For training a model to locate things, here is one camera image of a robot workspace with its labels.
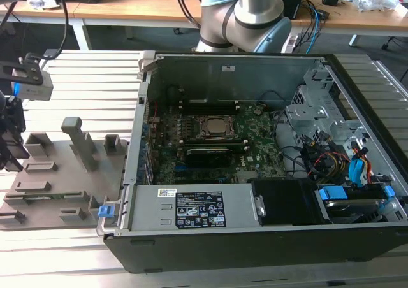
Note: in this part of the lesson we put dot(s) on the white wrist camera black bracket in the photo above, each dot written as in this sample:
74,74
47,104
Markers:
35,89

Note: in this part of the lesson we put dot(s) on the metal drive cage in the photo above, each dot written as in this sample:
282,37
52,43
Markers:
306,116

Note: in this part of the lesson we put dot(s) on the silver coin cell battery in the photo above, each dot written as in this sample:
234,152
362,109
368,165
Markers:
258,111

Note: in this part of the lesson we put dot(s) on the blue case latch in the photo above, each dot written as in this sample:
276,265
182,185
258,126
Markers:
106,211

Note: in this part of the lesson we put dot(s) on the grey parts rack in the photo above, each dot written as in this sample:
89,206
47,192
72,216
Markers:
63,179

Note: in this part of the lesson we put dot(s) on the CPU socket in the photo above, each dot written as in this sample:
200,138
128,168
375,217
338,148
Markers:
198,125

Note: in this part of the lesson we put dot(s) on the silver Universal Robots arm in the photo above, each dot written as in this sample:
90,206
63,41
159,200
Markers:
255,1

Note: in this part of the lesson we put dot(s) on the black graphics card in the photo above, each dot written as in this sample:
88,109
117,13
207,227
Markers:
208,157

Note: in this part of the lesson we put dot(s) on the open black PC case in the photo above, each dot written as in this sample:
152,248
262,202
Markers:
255,253

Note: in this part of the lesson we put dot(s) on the white power strip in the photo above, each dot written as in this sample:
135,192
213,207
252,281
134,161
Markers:
289,44

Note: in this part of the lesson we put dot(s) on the black plastic shroud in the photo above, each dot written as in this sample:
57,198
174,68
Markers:
283,202

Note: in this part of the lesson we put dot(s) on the grey power supply with label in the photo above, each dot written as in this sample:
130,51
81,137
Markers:
153,211

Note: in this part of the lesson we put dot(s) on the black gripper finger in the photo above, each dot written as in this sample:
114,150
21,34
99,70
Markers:
12,154

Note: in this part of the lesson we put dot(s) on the green motherboard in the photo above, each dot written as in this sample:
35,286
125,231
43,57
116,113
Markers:
255,135

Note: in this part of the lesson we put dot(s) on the white sticker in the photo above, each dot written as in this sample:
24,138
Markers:
228,68

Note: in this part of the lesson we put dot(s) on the crumpled white paper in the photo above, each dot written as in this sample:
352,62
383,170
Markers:
39,4

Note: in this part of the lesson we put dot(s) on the hard disk in blue carrier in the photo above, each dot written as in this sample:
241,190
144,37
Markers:
331,193

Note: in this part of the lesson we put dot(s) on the silver CPU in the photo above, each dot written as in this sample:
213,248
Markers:
218,125

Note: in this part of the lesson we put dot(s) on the wooden desk white legs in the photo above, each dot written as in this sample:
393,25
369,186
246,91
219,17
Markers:
32,13
127,11

